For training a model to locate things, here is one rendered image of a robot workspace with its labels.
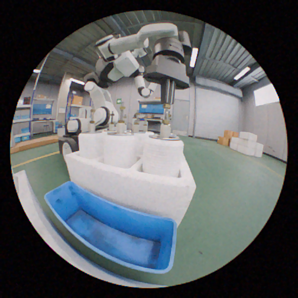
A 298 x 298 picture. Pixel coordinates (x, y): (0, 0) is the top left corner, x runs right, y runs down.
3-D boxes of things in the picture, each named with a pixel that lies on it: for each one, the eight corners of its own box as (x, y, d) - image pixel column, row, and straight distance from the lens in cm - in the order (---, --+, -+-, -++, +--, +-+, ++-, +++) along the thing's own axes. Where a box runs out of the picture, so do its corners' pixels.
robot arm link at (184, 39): (149, 42, 31) (152, 26, 40) (158, 63, 38) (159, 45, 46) (193, 42, 30) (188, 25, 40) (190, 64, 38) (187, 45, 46)
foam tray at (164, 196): (75, 196, 45) (64, 154, 37) (119, 165, 68) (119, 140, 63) (174, 233, 32) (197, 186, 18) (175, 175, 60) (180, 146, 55)
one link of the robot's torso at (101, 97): (97, 130, 69) (81, 88, 97) (112, 129, 82) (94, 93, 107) (111, 116, 61) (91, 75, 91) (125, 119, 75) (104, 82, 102)
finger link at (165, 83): (162, 104, 24) (163, 83, 27) (168, 101, 22) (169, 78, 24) (156, 103, 24) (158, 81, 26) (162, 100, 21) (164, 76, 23)
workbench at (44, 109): (31, 136, 612) (33, 99, 633) (51, 133, 636) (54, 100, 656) (31, 137, 543) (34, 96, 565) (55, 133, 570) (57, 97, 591)
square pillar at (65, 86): (54, 132, 713) (62, 74, 804) (61, 131, 733) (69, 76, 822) (57, 132, 658) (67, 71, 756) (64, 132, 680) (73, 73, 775)
